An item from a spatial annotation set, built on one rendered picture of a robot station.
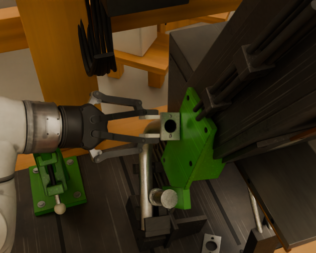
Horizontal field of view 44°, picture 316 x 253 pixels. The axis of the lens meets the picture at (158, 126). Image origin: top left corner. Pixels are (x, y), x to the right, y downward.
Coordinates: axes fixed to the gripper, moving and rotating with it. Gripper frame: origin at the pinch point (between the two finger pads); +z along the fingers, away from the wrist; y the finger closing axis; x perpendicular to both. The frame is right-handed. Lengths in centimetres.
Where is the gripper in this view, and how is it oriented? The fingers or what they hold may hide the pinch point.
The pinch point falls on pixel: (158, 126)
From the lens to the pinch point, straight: 78.3
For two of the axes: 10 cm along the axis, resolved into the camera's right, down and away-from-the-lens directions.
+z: 8.7, 0.0, 4.9
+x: -4.9, 0.2, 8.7
